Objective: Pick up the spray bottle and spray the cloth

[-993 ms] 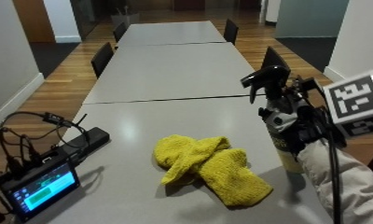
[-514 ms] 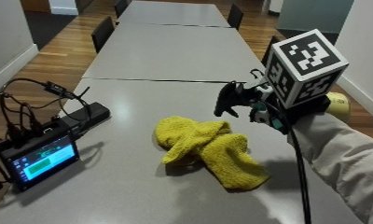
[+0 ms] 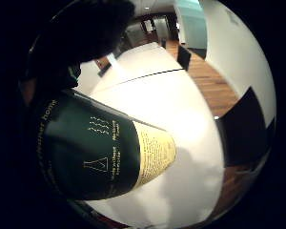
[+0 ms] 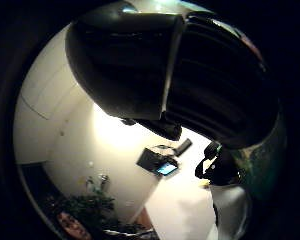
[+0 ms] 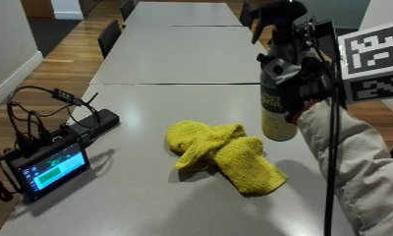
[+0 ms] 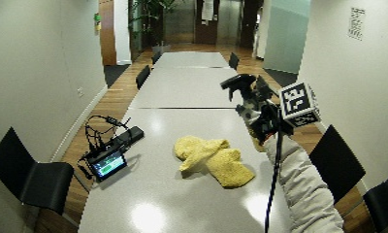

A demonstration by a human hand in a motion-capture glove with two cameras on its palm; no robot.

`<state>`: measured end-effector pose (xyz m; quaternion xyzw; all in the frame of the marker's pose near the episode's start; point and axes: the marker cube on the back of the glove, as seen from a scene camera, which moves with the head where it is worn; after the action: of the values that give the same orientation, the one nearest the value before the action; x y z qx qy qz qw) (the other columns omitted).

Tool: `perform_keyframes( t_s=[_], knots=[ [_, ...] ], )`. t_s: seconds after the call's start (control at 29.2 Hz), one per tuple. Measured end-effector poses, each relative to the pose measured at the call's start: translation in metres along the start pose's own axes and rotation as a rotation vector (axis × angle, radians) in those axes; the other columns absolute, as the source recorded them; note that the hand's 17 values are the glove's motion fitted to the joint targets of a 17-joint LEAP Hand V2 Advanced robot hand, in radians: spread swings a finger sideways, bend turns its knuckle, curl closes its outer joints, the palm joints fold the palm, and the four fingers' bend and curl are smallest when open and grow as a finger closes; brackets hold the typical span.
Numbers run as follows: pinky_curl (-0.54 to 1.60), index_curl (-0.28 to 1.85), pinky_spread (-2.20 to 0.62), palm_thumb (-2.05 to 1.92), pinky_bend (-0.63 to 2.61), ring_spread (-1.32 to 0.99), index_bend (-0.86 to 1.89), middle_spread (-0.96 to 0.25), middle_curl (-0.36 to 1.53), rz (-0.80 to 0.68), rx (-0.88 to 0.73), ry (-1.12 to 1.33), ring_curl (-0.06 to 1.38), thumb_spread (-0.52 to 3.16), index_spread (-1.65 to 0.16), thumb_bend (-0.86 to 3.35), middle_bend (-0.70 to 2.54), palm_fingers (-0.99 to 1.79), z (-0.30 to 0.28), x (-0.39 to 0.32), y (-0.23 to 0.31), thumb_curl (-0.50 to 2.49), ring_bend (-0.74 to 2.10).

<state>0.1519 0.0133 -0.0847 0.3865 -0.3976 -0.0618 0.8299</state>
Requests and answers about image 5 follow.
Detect spray bottle with black trigger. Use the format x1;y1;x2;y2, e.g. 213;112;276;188
249;0;310;143

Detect black chair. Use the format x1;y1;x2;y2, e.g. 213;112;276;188
96;19;123;60
238;1;256;30
119;0;137;22

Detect white marker cube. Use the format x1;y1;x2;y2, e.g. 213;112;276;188
337;19;393;104

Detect yellow microfibre cloth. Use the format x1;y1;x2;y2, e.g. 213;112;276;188
165;119;289;196

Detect black rectangular box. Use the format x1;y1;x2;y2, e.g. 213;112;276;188
67;108;120;146

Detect small touchscreen device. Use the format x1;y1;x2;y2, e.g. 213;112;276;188
7;126;92;203

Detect black glove cable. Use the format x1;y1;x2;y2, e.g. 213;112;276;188
322;62;343;236

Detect black inline cable adapter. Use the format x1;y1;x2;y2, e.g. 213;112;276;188
51;88;85;106

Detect black looped cables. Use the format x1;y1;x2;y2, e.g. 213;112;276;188
4;85;101;150

